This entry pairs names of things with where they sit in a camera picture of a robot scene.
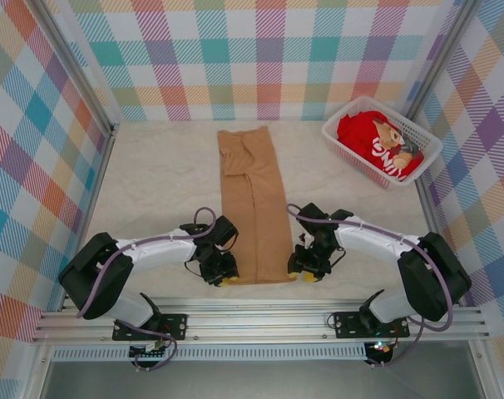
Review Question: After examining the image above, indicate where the tan printed t-shirt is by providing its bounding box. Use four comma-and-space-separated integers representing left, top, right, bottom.
216, 127, 298, 285

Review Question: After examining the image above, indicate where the grey metal panel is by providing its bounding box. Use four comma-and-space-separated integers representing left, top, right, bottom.
39, 359, 486, 399

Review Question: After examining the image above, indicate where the red bear print t-shirt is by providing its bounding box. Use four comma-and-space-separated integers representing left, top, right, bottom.
337, 110, 426, 184

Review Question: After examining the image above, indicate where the white plastic basket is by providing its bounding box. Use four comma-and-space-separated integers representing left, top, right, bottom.
321, 95, 442, 190

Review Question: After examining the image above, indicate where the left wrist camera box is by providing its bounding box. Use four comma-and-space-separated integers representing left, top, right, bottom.
210, 214, 240, 251

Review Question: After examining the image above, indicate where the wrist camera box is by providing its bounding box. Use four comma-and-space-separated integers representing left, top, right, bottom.
296, 202, 332, 229
210, 214, 240, 251

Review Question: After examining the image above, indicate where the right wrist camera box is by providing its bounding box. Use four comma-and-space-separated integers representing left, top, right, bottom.
296, 202, 332, 229

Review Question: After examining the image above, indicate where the aluminium mounting rail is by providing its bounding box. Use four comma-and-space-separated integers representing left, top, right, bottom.
31, 294, 490, 344

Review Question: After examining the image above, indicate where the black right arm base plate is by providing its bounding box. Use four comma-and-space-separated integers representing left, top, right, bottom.
333, 311, 411, 338

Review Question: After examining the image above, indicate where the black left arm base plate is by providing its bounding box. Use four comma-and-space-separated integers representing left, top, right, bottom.
112, 313, 190, 342

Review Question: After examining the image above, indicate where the white slotted cable duct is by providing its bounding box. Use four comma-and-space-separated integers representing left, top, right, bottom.
52, 347, 368, 362

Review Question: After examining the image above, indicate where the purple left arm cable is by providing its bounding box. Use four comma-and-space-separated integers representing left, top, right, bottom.
76, 206, 216, 372

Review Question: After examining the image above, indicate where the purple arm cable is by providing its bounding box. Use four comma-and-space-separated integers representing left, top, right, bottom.
285, 202, 455, 367
76, 206, 216, 372

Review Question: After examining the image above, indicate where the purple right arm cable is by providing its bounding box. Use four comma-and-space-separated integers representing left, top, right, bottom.
285, 202, 455, 367

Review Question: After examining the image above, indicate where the aluminium corner post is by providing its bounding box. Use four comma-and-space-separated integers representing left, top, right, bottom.
401, 0, 482, 122
34, 0, 121, 138

